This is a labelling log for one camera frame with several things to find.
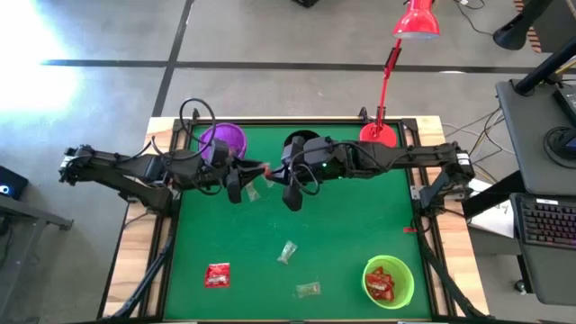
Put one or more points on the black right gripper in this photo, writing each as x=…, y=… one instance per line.
x=315, y=173

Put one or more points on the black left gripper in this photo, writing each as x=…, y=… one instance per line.
x=220, y=173

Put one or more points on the small red candy packet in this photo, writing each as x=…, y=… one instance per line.
x=267, y=171

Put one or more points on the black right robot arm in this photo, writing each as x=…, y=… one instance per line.
x=405, y=157

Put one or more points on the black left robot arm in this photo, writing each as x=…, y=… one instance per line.
x=112, y=164

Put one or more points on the clear packet green red candy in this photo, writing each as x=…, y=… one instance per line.
x=286, y=252

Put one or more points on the large clear packet green candy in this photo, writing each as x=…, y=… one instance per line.
x=308, y=289

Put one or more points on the purple bucket with face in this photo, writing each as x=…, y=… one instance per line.
x=229, y=135

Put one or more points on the black bucket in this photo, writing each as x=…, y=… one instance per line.
x=302, y=135

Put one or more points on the green table mat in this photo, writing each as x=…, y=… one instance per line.
x=342, y=234

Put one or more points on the red desk lamp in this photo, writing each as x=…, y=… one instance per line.
x=378, y=135

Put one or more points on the lime green bowl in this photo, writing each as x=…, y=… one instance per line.
x=402, y=288

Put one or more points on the white paper sheet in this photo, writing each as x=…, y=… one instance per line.
x=492, y=216

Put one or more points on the grey side table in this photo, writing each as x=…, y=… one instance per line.
x=27, y=216

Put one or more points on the black box blue light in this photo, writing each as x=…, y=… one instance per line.
x=11, y=182

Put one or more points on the grey desk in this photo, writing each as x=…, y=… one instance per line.
x=526, y=135

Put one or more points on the black keyboard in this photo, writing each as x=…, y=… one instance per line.
x=546, y=222

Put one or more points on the round black device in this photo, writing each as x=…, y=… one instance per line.
x=558, y=144

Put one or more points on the grey keyboard tray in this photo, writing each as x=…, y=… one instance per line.
x=549, y=274

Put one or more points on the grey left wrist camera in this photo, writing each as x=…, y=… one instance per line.
x=219, y=152

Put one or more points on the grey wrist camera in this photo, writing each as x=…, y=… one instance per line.
x=219, y=152
x=319, y=150

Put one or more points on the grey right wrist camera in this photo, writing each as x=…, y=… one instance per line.
x=319, y=150

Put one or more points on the black table border frame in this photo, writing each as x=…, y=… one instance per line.
x=167, y=252

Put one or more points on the black rig frame strut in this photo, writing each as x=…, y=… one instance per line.
x=144, y=279
x=445, y=274

